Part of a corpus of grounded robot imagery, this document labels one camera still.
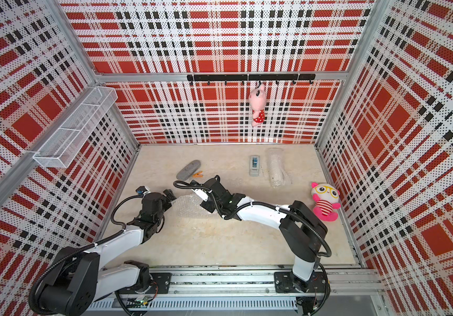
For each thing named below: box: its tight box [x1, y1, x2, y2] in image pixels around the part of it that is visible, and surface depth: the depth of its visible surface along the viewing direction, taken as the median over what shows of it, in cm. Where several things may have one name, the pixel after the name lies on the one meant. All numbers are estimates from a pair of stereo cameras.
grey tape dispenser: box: [248, 154, 261, 178], surface depth 110 cm
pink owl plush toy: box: [311, 182, 342, 222], surface depth 92 cm
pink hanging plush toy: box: [248, 82, 267, 127], surface depth 95 cm
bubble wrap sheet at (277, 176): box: [266, 147, 293, 189], surface depth 105 cm
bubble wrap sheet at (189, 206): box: [171, 193, 217, 218], surface depth 86 cm
